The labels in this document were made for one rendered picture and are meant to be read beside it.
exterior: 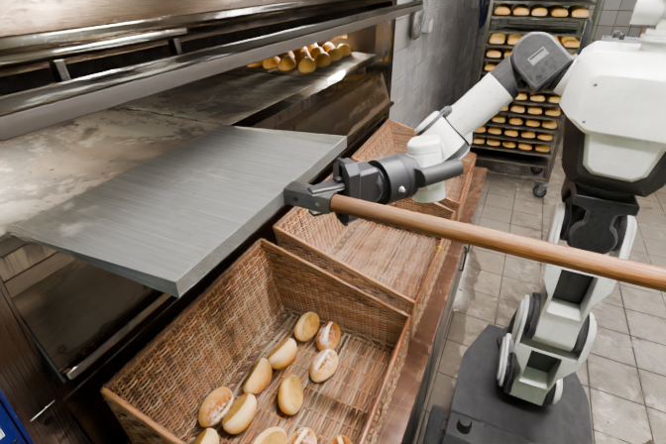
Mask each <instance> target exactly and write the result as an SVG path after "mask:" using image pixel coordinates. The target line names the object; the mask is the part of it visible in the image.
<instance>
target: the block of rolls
mask: <svg viewBox="0 0 666 444"><path fill-rule="evenodd" d="M350 53H351V49H350V47H349V46H348V45H346V44H345V45H344V44H341V45H340V46H339V47H338V48H337V49H336V48H334V46H333V45H332V44H331V43H326V44H324V45H323V47H322V48H320V47H318V46H317V45H316V44H314V45H310V46H307V47H304V48H301V49H298V50H294V51H291V52H288V53H286V54H282V55H276V56H273V57H270V58H267V59H264V60H260V61H257V62H254V63H251V64H248V65H247V67H256V66H260V65H262V66H263V67H264V68H265V69H272V68H276V67H278V68H279V69H280V70H283V71H286V70H292V69H295V67H296V65H298V69H299V71H300V72H303V73H307V72H312V71H314V70H315V68H316V66H317V67H325V66H328V65H330V63H331V61H338V60H340V59H341V57H343V56H349V55H350Z"/></svg>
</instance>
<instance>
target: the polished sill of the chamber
mask: <svg viewBox="0 0 666 444"><path fill-rule="evenodd" d="M388 62H389V55H385V54H376V55H373V56H371V57H369V58H367V59H365V60H363V61H361V62H359V63H357V64H355V65H353V66H351V67H349V68H347V69H344V70H342V71H340V72H338V73H336V74H334V75H332V76H330V77H328V78H326V79H324V80H322V81H320V82H318V83H316V84H314V85H311V86H309V87H307V88H305V89H303V90H301V91H299V92H297V93H295V94H293V95H291V96H289V97H287V98H285V99H284V100H282V101H279V102H277V103H275V104H273V105H271V106H269V107H267V108H265V109H263V110H261V111H259V112H257V113H255V114H253V115H251V116H249V117H246V118H244V119H242V120H240V121H238V122H236V123H234V124H232V125H230V126H239V127H250V128H261V129H273V128H275V127H276V126H278V125H280V124H282V123H283V122H285V121H287V120H289V119H290V118H292V117H294V116H296V115H297V114H299V113H301V112H302V111H304V110H306V109H308V108H309V107H311V106H313V105H315V104H316V103H318V102H320V101H322V100H323V99H325V98H327V97H329V96H330V95H332V94H334V93H336V92H337V91H339V90H341V89H343V88H344V87H346V86H348V85H350V84H351V83H353V82H355V81H357V80H358V79H360V78H362V77H364V76H365V75H367V74H369V73H371V72H372V71H374V70H376V69H378V68H379V67H381V66H383V65H385V64H386V63H388ZM56 252H57V251H56V250H53V249H50V248H48V247H45V246H43V245H40V244H37V243H35V242H32V241H30V240H27V239H25V238H22V237H19V236H17V235H14V234H12V233H7V234H5V235H3V236H1V237H0V278H1V279H2V281H3V282H4V281H6V280H8V279H10V278H12V277H14V276H16V275H18V274H19V273H21V272H23V271H25V270H26V269H28V268H30V267H32V266H33V265H35V264H37V263H39V262H40V261H42V260H44V259H46V258H47V257H49V256H51V255H53V254H54V253H56Z"/></svg>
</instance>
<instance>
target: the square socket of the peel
mask: <svg viewBox="0 0 666 444"><path fill-rule="evenodd" d="M309 186H312V185H311V184H307V183H302V182H298V181H291V182H290V183H289V184H288V185H287V186H285V187H284V188H283V197H284V203H285V204H289V205H293V206H297V207H301V208H305V209H309V210H313V211H317V212H321V213H325V214H330V213H331V212H333V211H331V210H330V203H331V199H332V197H333V195H334V194H337V191H334V192H330V193H325V194H320V195H316V196H312V195H311V194H310V193H308V192H307V187H309Z"/></svg>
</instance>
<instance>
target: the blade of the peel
mask: <svg viewBox="0 0 666 444"><path fill-rule="evenodd" d="M346 148H347V136H336V135H325V134H314V133H303V132H292V131H283V130H272V129H261V128H250V127H239V126H229V125H221V126H219V127H217V128H215V129H213V130H211V131H208V132H206V133H204V134H202V135H200V136H198V137H196V138H194V139H192V140H190V141H188V142H186V143H184V144H182V145H180V146H178V147H175V148H173V149H171V150H169V151H167V152H165V153H163V154H161V155H159V156H157V157H155V158H153V159H151V160H149V161H147V162H145V163H142V164H140V165H138V166H135V167H133V168H131V169H129V170H127V171H125V172H123V173H121V174H119V175H117V176H115V177H113V178H110V179H108V180H106V181H104V182H102V183H100V184H98V185H96V186H94V187H92V188H90V189H88V190H86V191H84V192H82V193H80V194H77V195H75V196H73V197H72V198H70V199H68V200H66V201H64V202H62V203H60V204H58V205H56V206H54V207H52V208H50V209H48V210H45V211H43V212H41V213H39V214H37V215H35V216H33V217H31V218H29V219H27V220H25V221H23V222H21V223H19V224H17V225H14V226H12V227H10V228H8V229H6V230H5V231H6V232H9V233H12V234H14V235H17V236H19V237H22V238H25V239H27V240H30V241H32V242H35V243H37V244H40V245H43V246H45V247H48V248H50V249H53V250H56V251H58V252H61V253H63V254H66V255H68V256H71V257H74V258H76V259H79V260H81V261H84V262H86V263H89V264H91V265H93V266H96V267H98V268H101V269H104V270H106V271H109V272H111V273H114V274H116V275H119V276H122V277H124V278H128V279H131V280H134V281H136V282H139V283H141V284H144V285H146V286H149V287H152V288H154V289H157V290H159V291H162V292H165V293H167V294H170V295H172V296H175V297H177V298H181V297H182V296H183V295H185V294H186V293H187V292H188V291H189V290H190V289H191V288H192V287H193V286H194V285H196V284H197V283H198V282H199V281H200V280H201V279H202V278H203V277H205V276H206V275H207V274H208V273H209V272H210V271H211V270H212V269H213V268H214V267H216V266H217V265H218V264H219V263H220V262H221V261H222V260H223V259H224V258H226V257H227V256H228V255H229V254H230V253H231V252H232V251H233V250H234V249H235V248H237V247H238V246H239V245H240V244H241V243H242V242H243V241H244V240H245V239H247V238H248V237H249V236H250V235H251V234H252V233H253V232H254V231H255V230H256V229H258V228H259V227H260V226H261V225H262V224H263V223H264V222H265V221H266V220H268V219H269V218H270V217H271V216H272V215H273V214H274V213H275V212H276V211H277V210H279V209H280V208H281V207H282V206H283V205H284V197H283V188H284V187H285V186H287V185H288V184H289V183H290V182H291V181H298V182H302V183H308V182H310V181H311V180H312V179H313V178H314V177H315V176H316V175H317V174H318V173H319V172H321V171H322V170H323V169H324V168H325V167H326V166H327V165H328V164H330V163H331V162H332V161H333V160H334V159H335V158H336V157H337V156H338V155H339V154H341V153H342V152H343V151H344V150H345V149H346Z"/></svg>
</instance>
